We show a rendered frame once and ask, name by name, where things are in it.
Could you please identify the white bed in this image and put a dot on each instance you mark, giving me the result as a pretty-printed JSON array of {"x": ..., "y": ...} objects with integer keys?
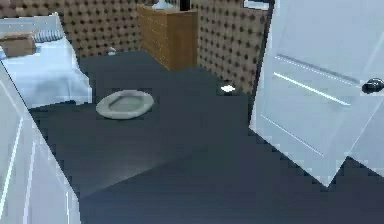
[{"x": 46, "y": 76}]

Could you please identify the grey round floor cushion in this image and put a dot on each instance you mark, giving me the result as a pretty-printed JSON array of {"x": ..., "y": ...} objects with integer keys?
[{"x": 125, "y": 104}]

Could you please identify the white lamp base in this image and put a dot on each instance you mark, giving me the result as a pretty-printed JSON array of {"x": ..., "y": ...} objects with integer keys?
[{"x": 163, "y": 4}]

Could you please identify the brown cardboard box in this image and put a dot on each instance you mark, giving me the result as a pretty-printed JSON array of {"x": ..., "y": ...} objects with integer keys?
[{"x": 17, "y": 44}]

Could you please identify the small white floor object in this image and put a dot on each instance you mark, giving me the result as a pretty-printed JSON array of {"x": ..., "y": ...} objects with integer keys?
[{"x": 228, "y": 88}]

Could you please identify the small grey floor object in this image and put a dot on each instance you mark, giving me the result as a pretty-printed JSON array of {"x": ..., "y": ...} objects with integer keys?
[{"x": 111, "y": 51}]

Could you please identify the brown wooden chest of drawers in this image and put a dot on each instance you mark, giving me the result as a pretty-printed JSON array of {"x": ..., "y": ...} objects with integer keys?
[{"x": 170, "y": 36}]

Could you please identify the white room door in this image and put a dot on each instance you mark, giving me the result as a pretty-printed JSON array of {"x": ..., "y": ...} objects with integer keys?
[{"x": 310, "y": 110}]

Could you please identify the striped grey pillow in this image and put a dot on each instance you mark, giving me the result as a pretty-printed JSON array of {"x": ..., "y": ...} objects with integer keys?
[{"x": 48, "y": 35}]

